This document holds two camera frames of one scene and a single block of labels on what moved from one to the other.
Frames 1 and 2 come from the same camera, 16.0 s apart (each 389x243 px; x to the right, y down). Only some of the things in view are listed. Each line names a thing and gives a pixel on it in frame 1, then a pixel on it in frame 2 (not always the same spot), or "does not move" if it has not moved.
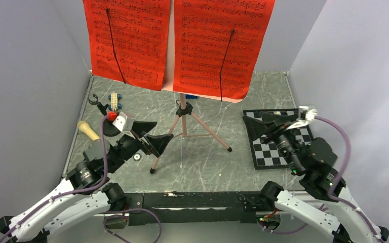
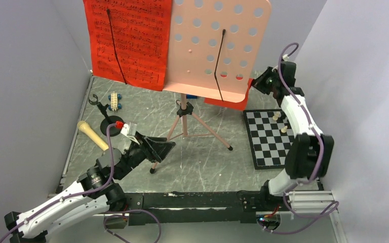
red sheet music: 128,40 does not move
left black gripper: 157,143 to 160,149
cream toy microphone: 85,128 does not move
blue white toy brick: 190,96 does not move
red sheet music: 217,45 to 241,105
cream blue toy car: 114,97 does not move
